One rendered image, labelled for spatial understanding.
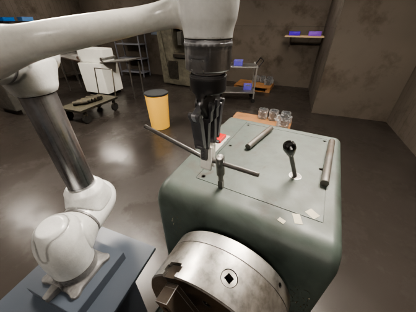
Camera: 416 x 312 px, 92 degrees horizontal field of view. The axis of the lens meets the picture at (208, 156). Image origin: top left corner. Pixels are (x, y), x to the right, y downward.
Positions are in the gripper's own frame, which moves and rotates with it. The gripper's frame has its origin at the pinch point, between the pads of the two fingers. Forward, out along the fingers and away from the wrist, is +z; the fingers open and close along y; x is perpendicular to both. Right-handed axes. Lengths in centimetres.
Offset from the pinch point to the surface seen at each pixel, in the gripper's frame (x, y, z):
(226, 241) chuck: 11.3, 12.2, 12.1
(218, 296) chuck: 14.4, 22.9, 12.2
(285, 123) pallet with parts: -14, -297, 113
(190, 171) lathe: -8.2, -3.5, 10.3
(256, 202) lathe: 14.1, -0.4, 10.3
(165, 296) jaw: 4.7, 26.3, 16.4
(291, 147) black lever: 18.5, -7.8, -3.9
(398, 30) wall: 110, -448, -17
